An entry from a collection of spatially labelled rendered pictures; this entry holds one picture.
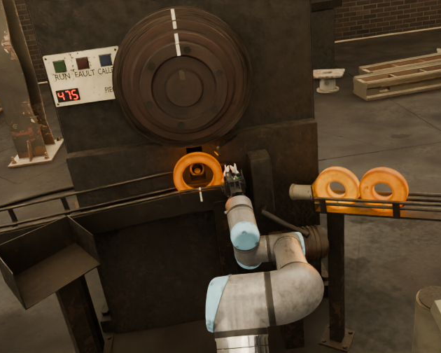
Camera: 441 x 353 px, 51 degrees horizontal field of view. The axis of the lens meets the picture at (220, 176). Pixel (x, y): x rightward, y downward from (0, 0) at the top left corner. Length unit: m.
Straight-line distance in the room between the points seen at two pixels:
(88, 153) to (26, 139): 2.75
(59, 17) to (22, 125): 2.83
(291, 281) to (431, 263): 1.59
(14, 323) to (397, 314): 1.79
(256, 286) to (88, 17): 1.11
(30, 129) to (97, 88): 2.78
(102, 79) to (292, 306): 1.08
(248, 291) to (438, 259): 1.69
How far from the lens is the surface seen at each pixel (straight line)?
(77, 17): 1.73
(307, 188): 1.69
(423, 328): 1.53
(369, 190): 1.62
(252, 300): 1.00
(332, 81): 5.31
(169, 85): 1.49
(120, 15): 1.71
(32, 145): 4.54
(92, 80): 1.74
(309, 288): 1.04
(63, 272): 1.65
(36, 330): 2.45
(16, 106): 4.46
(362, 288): 2.33
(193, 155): 1.68
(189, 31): 1.52
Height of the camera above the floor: 1.47
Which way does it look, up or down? 25 degrees down
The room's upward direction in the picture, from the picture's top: 7 degrees counter-clockwise
